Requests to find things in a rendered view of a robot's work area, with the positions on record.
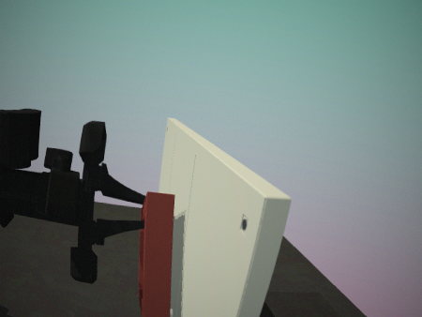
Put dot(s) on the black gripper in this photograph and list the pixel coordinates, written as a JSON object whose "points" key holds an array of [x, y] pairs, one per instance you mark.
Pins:
{"points": [[83, 260]]}

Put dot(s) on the red rectangular picture frame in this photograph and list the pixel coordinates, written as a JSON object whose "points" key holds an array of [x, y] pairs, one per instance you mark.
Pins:
{"points": [[155, 255]]}

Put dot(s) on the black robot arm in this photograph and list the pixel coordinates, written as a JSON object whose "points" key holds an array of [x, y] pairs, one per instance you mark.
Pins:
{"points": [[19, 141]]}

